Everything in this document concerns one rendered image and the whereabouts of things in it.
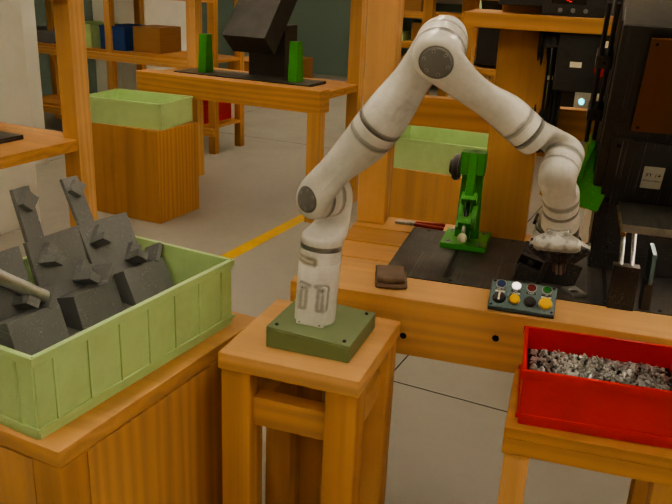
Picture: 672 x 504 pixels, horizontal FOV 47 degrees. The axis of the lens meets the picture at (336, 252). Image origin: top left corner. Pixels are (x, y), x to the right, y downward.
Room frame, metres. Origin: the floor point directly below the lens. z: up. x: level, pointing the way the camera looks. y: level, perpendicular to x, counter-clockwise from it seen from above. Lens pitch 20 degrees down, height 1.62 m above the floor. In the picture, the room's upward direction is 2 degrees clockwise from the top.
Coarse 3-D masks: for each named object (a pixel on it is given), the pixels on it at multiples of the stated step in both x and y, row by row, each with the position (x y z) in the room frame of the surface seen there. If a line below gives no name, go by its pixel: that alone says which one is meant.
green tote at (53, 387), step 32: (160, 256) 1.85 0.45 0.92; (192, 256) 1.80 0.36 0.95; (192, 288) 1.62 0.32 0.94; (224, 288) 1.73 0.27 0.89; (128, 320) 1.43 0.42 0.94; (160, 320) 1.52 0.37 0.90; (192, 320) 1.62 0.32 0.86; (224, 320) 1.72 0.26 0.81; (0, 352) 1.25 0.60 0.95; (64, 352) 1.28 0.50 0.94; (96, 352) 1.35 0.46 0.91; (128, 352) 1.43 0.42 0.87; (160, 352) 1.52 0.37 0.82; (0, 384) 1.26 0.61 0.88; (32, 384) 1.22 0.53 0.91; (64, 384) 1.28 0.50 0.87; (96, 384) 1.35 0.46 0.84; (128, 384) 1.43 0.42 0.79; (0, 416) 1.26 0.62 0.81; (32, 416) 1.22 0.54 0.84; (64, 416) 1.27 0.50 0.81
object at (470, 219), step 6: (462, 192) 2.12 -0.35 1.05; (474, 192) 2.12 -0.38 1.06; (462, 198) 2.11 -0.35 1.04; (468, 198) 2.10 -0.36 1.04; (474, 198) 2.10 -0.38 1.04; (462, 204) 2.13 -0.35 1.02; (468, 204) 2.10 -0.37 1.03; (474, 204) 2.11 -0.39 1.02; (462, 210) 2.11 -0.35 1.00; (468, 210) 2.09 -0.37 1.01; (474, 210) 2.11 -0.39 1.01; (462, 216) 2.07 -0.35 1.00; (468, 216) 2.10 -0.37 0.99; (474, 216) 2.09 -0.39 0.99; (456, 222) 2.09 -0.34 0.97; (462, 222) 2.06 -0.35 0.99; (468, 222) 2.05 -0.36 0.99; (474, 222) 2.08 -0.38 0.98; (456, 228) 2.08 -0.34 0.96; (468, 228) 2.07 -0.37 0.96; (474, 228) 2.07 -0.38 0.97
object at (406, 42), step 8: (408, 0) 12.10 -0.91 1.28; (416, 0) 12.03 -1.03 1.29; (480, 0) 11.58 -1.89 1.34; (408, 8) 12.09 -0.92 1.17; (416, 8) 12.03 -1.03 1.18; (480, 8) 11.58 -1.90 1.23; (408, 16) 11.96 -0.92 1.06; (416, 16) 11.91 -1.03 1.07; (456, 16) 11.65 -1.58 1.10; (416, 24) 12.04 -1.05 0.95; (408, 32) 12.29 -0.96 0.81; (416, 32) 12.03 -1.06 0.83; (408, 40) 12.20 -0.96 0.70; (488, 80) 11.46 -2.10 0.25
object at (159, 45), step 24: (48, 0) 8.41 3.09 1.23; (216, 0) 7.06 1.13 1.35; (48, 24) 8.42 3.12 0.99; (96, 24) 7.74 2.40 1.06; (120, 24) 7.86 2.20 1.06; (216, 24) 7.06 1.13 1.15; (48, 48) 7.80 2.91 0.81; (96, 48) 7.62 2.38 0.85; (120, 48) 7.50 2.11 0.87; (144, 48) 7.44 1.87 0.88; (168, 48) 7.49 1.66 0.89; (216, 48) 7.05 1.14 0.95; (48, 96) 8.26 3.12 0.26; (216, 120) 7.04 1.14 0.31; (240, 120) 7.41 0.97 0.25; (216, 144) 7.04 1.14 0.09; (240, 144) 7.41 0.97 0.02
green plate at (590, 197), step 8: (592, 144) 1.82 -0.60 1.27; (592, 152) 1.83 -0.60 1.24; (584, 160) 1.82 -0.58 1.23; (592, 160) 1.83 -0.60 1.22; (584, 168) 1.82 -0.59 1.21; (592, 168) 1.83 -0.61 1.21; (584, 176) 1.83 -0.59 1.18; (592, 176) 1.83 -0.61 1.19; (584, 184) 1.83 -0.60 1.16; (592, 184) 1.83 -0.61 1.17; (584, 192) 1.83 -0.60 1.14; (592, 192) 1.83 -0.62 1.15; (600, 192) 1.82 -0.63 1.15; (584, 200) 1.83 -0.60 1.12; (592, 200) 1.83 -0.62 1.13; (600, 200) 1.82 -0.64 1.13; (592, 208) 1.83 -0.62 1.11
